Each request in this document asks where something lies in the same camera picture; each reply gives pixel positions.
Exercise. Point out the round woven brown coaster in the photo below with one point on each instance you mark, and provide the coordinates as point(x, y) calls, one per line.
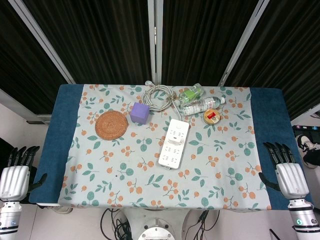
point(111, 125)

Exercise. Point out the purple cube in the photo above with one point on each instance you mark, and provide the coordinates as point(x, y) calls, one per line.
point(139, 113)

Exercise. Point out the green label small bottle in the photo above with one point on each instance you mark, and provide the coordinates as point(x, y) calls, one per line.
point(190, 93)

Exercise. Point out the floral printed tablecloth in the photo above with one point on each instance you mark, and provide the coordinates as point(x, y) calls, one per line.
point(140, 175)

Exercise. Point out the clear plastic water bottle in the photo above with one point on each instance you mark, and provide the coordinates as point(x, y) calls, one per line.
point(200, 105)

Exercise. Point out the grey metal frame post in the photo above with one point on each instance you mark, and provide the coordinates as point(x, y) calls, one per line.
point(45, 42)
point(245, 42)
point(155, 37)

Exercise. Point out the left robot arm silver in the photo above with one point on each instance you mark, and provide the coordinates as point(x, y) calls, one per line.
point(8, 217)

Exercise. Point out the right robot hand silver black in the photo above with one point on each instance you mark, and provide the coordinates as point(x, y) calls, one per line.
point(292, 180)

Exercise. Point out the blue table cover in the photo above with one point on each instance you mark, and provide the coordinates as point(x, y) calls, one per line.
point(60, 125)

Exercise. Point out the white square box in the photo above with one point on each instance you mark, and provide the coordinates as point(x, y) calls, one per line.
point(174, 138)

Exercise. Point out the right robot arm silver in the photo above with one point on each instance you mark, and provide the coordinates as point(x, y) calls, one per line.
point(301, 217)

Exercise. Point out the black white sneaker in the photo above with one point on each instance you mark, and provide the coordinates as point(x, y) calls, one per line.
point(306, 147)

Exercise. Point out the white power strip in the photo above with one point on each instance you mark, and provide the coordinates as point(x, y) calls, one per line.
point(171, 157)

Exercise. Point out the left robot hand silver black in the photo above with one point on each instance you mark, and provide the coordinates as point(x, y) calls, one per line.
point(13, 181)

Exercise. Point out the black curtain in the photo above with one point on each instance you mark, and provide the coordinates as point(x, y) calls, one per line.
point(100, 37)

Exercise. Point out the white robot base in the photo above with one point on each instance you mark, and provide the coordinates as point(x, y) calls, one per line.
point(156, 230)

